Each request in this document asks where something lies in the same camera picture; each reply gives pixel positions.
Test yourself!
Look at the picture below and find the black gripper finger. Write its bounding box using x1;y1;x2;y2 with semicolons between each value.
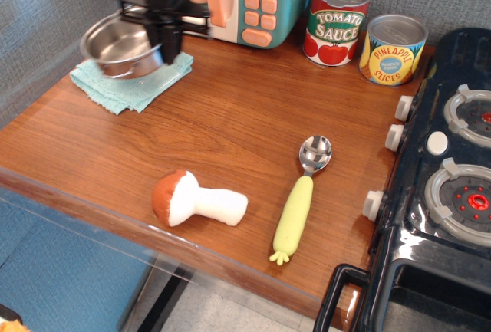
143;21;161;48
160;25;183;65

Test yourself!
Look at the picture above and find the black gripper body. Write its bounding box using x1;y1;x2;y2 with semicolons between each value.
118;0;210;37

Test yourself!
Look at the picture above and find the small steel pot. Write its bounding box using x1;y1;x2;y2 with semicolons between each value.
80;6;165;79

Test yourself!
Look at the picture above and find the teal folded towel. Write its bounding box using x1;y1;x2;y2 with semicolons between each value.
70;52;194;115

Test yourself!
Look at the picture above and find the plush mushroom toy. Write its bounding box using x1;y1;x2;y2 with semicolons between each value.
151;169;249;227

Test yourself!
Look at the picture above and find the tomato sauce can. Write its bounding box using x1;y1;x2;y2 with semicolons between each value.
303;0;370;67

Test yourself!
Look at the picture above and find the pineapple slices can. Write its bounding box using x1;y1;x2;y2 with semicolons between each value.
359;15;428;86

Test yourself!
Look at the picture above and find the orange object at corner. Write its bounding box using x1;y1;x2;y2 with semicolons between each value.
0;304;30;332

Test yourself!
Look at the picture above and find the black toy stove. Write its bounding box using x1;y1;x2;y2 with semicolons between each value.
315;28;490;331

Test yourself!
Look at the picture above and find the spoon with yellow handle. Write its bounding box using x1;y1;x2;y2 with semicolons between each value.
269;135;332;266

